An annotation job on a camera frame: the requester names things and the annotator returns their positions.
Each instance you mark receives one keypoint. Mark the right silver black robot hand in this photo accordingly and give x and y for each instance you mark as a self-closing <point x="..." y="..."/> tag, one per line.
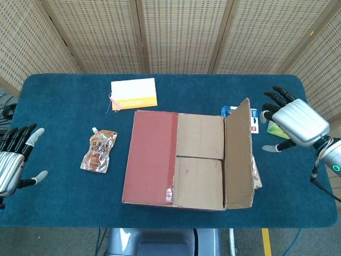
<point x="303" y="122"/>

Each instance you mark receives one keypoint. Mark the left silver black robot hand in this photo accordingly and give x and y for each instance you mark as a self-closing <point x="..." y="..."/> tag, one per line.
<point x="10" y="162"/>

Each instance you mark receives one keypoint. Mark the red cardboard shipping box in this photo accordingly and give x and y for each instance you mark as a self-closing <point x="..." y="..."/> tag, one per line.
<point x="199" y="173"/>

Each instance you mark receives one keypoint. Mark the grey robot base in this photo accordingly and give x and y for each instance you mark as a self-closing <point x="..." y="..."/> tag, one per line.
<point x="160" y="242"/>

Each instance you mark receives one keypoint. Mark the green tissue pack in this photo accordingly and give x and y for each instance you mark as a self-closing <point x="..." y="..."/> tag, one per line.
<point x="275" y="130"/>

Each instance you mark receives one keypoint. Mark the blue white blister card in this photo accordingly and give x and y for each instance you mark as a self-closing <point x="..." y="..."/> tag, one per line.
<point x="254" y="120"/>

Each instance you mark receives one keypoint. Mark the blue carpet table cover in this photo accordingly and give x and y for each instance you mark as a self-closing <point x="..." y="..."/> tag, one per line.
<point x="66" y="202"/>

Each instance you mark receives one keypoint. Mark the red white snack packet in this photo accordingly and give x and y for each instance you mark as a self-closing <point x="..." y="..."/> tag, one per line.
<point x="258" y="176"/>

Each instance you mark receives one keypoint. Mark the brown peanut butter pouch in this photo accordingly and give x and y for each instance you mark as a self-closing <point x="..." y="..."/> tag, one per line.
<point x="97" y="153"/>

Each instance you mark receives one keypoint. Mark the white and orange booklet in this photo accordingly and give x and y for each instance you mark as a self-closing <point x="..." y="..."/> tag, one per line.
<point x="133" y="90"/>

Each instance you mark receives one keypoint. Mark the woven folding screen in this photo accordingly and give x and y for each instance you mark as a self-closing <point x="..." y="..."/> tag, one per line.
<point x="181" y="34"/>

